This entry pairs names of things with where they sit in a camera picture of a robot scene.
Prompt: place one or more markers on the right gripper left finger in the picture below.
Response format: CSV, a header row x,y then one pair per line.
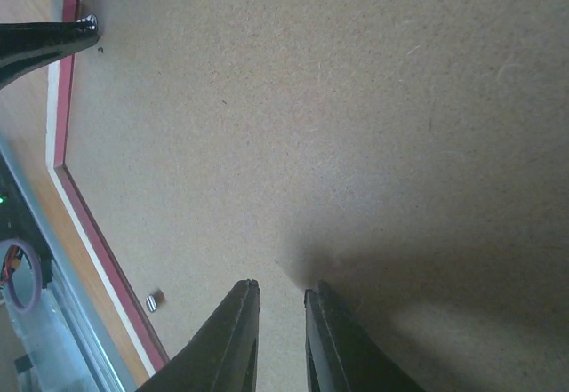
x,y
222,356

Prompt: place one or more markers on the aluminium front rail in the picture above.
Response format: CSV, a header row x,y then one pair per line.
x,y
67,347

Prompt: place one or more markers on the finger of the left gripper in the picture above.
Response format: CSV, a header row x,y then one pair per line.
x,y
26,47

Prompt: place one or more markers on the brown cardboard backing board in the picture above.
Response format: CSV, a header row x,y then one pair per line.
x,y
412,153

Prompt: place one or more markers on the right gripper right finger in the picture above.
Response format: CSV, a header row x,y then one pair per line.
x,y
340,354

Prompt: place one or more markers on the pink wooden picture frame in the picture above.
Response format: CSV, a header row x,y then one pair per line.
x,y
144,340

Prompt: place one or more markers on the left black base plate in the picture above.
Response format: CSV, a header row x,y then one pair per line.
x,y
17,221

